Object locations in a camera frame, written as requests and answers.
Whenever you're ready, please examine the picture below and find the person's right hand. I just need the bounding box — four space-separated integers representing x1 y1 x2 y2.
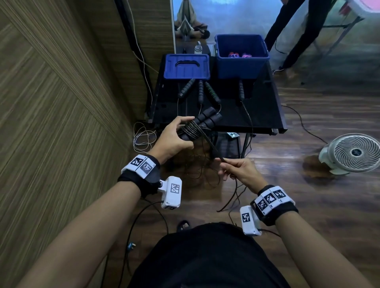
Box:
214 157 269 195

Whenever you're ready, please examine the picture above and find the person's left hand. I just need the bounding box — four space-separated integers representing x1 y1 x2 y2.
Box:
147 116 196 165

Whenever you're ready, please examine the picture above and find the black green-striped jump rope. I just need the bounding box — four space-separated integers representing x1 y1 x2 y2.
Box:
177 78 222 116

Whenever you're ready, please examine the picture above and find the blue plastic bin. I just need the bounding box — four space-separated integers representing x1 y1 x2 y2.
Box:
214 34 271 80

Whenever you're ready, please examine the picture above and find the person's right forearm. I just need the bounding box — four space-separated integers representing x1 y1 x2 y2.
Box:
275 211 374 288

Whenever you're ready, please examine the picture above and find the person's left forearm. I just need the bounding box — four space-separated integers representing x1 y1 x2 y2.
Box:
16 181 142 288

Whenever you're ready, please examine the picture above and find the blue bin lid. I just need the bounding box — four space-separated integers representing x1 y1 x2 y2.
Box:
163 53 211 81

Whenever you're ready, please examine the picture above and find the person's black clothing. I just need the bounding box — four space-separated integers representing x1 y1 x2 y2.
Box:
127 222 291 288

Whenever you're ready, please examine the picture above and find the black wristband with marker tags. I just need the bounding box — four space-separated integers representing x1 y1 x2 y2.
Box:
250 185 299 227
117 154 162 199

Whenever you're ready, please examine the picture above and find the black glossy low table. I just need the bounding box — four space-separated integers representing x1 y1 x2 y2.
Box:
147 55 288 159

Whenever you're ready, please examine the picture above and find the black pouch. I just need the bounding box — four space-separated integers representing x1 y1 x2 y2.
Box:
177 44 211 55

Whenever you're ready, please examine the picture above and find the white floor fan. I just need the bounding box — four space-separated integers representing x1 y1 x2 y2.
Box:
318 133 380 176

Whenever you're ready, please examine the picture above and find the white cable coil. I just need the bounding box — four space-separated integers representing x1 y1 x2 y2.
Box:
133 121 157 154

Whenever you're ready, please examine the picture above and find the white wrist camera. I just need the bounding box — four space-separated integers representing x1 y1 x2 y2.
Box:
158 176 183 210
239 205 262 237

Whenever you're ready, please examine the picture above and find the black camera cable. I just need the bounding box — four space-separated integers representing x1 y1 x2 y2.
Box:
258 228 281 238
117 200 170 288

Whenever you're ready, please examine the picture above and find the black floor cable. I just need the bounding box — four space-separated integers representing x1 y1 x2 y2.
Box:
282 105 328 144

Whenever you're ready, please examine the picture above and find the white wall cable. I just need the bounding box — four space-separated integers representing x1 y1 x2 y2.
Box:
126 0 160 107

